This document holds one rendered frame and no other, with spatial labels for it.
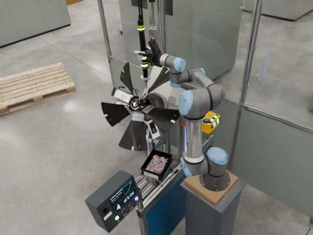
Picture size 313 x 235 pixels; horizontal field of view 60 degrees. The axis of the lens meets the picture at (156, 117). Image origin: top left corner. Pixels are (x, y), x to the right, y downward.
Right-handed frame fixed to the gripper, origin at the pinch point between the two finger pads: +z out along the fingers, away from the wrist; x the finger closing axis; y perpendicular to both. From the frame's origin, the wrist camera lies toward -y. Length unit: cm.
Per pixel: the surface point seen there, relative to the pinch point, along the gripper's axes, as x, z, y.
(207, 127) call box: 23, -41, 62
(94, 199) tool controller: -78, -39, 43
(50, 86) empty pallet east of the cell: 48, 273, 149
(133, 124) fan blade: -11, 3, 58
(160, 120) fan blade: -4, -19, 48
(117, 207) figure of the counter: -71, -46, 50
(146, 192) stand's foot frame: -1, 10, 159
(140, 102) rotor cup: -3.0, 1.8, 41.5
